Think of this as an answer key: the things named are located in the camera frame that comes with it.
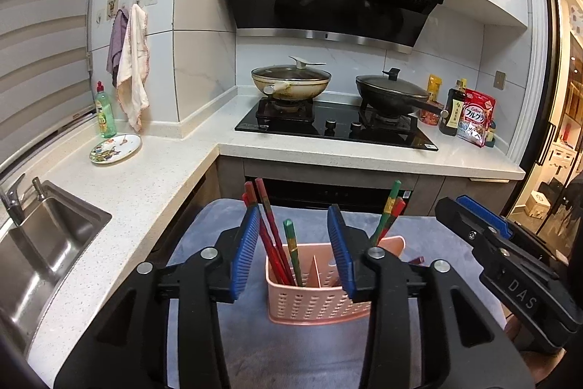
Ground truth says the cardboard box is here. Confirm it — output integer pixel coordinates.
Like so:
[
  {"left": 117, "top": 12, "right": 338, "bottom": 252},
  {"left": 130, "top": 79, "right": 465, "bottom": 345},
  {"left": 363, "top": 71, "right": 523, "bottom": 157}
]
[{"left": 524, "top": 191, "right": 554, "bottom": 219}]

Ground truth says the black wok with lid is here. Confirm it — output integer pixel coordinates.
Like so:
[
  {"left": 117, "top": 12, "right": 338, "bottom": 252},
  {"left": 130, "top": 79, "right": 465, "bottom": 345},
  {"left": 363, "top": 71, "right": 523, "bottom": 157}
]
[{"left": 355, "top": 69, "right": 449, "bottom": 121}]

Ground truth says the purple cloth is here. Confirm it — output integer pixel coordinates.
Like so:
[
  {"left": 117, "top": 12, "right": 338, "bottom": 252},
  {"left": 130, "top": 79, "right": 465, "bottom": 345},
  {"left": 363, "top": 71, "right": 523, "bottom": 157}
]
[{"left": 107, "top": 8, "right": 130, "bottom": 89}]

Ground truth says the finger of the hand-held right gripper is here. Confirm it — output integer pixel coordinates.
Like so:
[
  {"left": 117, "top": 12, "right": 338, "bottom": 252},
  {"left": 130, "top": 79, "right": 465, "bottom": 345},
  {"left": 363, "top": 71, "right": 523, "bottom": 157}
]
[
  {"left": 435, "top": 198, "right": 513, "bottom": 269},
  {"left": 457, "top": 195, "right": 559, "bottom": 269}
]

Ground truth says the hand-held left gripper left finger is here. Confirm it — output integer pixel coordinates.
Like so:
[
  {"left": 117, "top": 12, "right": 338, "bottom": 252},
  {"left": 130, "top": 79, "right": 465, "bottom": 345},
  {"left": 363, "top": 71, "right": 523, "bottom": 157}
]
[{"left": 54, "top": 204, "right": 262, "bottom": 389}]

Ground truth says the red noodle cup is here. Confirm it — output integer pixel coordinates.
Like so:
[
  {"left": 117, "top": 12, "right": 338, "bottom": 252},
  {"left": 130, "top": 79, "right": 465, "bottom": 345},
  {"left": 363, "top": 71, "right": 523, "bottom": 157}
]
[{"left": 419, "top": 100, "right": 445, "bottom": 126}]

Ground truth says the window blind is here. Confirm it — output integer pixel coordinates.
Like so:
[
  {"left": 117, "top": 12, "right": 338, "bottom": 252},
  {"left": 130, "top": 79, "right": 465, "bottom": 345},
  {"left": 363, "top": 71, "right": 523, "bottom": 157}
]
[{"left": 0, "top": 0, "right": 98, "bottom": 171}]

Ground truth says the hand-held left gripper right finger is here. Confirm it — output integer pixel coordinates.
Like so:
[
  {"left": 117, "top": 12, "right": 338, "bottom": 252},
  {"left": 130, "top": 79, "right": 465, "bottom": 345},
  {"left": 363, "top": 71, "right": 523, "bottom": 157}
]
[{"left": 327, "top": 204, "right": 536, "bottom": 389}]

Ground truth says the red and white cereal bag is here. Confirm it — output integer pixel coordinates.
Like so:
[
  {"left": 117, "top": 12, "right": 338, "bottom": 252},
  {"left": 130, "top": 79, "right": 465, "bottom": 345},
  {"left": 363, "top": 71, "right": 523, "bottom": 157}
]
[{"left": 457, "top": 88, "right": 496, "bottom": 148}]

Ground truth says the beige wok with lid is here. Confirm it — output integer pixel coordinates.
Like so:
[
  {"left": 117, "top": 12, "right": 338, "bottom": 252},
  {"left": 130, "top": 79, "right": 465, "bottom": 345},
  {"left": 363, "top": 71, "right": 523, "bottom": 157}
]
[{"left": 251, "top": 56, "right": 332, "bottom": 100}]

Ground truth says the glass door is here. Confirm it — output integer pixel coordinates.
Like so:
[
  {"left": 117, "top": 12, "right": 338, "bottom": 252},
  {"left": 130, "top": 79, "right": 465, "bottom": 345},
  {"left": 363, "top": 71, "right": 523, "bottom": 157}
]
[{"left": 528, "top": 0, "right": 583, "bottom": 262}]

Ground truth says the pink perforated utensil basket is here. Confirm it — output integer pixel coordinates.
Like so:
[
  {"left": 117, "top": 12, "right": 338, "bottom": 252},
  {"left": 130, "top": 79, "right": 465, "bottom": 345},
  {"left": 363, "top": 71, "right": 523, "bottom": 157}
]
[{"left": 265, "top": 236, "right": 406, "bottom": 324}]

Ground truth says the person's right hand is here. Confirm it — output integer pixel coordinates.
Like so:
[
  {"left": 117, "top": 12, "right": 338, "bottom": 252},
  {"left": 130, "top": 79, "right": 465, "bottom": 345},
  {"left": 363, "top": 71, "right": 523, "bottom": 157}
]
[{"left": 505, "top": 311, "right": 570, "bottom": 389}]

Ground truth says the grey-blue plush mat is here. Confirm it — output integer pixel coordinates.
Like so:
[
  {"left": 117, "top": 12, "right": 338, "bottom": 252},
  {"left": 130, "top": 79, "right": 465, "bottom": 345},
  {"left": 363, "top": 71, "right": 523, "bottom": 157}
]
[{"left": 166, "top": 198, "right": 520, "bottom": 389}]

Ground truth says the steel sink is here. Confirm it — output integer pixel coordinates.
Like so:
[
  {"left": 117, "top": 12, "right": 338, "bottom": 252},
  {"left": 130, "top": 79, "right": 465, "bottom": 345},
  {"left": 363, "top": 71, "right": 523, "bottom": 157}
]
[{"left": 0, "top": 179, "right": 112, "bottom": 353}]

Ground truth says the dark soy sauce bottle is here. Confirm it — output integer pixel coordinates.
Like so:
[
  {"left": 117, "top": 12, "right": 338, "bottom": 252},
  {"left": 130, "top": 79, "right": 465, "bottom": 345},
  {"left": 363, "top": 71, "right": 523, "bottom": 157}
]
[{"left": 438, "top": 79, "right": 467, "bottom": 137}]

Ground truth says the patterned plate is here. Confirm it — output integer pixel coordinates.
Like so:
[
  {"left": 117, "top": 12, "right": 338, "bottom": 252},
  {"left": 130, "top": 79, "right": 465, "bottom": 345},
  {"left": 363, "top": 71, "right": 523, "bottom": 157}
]
[{"left": 90, "top": 134, "right": 143, "bottom": 165}]

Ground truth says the black gas stove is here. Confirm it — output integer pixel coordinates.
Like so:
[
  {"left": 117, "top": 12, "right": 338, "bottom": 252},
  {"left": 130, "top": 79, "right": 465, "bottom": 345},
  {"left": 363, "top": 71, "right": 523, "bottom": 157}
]
[{"left": 234, "top": 97, "right": 440, "bottom": 151}]

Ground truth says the green chopstick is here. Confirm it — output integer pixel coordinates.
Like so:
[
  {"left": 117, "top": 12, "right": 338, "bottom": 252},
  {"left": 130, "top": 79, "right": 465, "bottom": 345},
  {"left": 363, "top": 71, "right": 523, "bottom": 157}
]
[
  {"left": 369, "top": 180, "right": 402, "bottom": 248},
  {"left": 282, "top": 219, "right": 305, "bottom": 287}
]

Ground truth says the black built-in oven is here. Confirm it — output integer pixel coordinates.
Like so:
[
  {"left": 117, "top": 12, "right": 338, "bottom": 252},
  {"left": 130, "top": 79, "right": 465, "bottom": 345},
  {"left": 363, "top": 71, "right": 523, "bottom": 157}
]
[{"left": 245, "top": 176, "right": 420, "bottom": 217}]

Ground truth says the chrome faucet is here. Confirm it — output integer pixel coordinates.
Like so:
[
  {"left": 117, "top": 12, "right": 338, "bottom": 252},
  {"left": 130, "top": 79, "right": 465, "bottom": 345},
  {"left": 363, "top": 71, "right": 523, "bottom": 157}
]
[{"left": 0, "top": 174, "right": 27, "bottom": 226}]

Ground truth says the white cloth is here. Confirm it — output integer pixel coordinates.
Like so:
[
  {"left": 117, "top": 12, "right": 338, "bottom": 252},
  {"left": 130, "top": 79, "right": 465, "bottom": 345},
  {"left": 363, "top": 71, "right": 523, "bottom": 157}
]
[{"left": 116, "top": 4, "right": 151, "bottom": 132}]

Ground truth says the green dish soap bottle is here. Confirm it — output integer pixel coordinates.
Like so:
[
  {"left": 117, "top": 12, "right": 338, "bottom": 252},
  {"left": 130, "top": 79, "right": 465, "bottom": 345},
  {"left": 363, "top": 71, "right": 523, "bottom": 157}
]
[{"left": 95, "top": 81, "right": 117, "bottom": 139}]

